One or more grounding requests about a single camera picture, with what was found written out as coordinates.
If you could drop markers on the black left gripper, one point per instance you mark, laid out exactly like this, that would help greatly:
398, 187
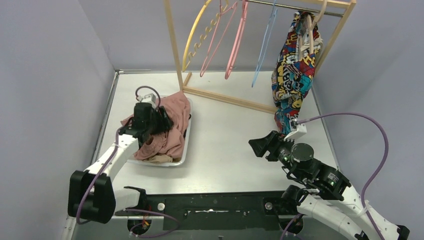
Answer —
162, 118

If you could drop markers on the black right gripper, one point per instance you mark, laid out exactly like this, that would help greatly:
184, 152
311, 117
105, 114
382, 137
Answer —
270, 142

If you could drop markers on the pink shorts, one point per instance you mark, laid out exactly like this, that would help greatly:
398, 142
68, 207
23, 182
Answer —
137, 124

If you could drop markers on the beige shorts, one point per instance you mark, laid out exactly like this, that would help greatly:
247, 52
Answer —
159, 159

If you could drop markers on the yellow wire hanger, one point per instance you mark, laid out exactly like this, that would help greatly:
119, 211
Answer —
196, 37

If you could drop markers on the light blue hanger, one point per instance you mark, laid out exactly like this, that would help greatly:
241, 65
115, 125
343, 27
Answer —
265, 42

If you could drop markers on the thin pink wire hanger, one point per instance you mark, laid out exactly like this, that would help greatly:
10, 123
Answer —
215, 42

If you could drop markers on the black shorts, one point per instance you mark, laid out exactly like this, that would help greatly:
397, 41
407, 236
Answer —
187, 130

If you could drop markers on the thick pink plastic hanger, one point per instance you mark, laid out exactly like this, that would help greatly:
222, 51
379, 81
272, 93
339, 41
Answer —
237, 40

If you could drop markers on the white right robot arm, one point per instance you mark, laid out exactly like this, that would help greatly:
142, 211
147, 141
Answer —
327, 195

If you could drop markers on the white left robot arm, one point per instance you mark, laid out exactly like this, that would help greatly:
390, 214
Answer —
92, 197

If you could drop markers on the colourful comic print shorts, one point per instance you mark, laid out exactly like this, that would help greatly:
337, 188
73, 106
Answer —
292, 78

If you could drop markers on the wooden hanger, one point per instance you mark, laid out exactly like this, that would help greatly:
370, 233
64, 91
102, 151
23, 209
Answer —
309, 26

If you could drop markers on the white plastic basket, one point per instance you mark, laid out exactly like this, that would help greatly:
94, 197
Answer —
185, 145

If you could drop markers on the wooden clothes rack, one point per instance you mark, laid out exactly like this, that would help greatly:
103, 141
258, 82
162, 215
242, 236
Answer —
335, 8

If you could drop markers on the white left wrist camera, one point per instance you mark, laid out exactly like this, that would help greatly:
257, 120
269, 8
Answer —
150, 98

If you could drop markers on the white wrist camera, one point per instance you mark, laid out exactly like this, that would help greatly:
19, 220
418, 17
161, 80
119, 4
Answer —
297, 130
150, 98

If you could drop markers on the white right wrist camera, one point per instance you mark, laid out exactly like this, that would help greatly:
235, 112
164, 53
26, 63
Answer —
297, 130

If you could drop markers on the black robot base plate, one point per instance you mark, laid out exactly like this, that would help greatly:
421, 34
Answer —
225, 211

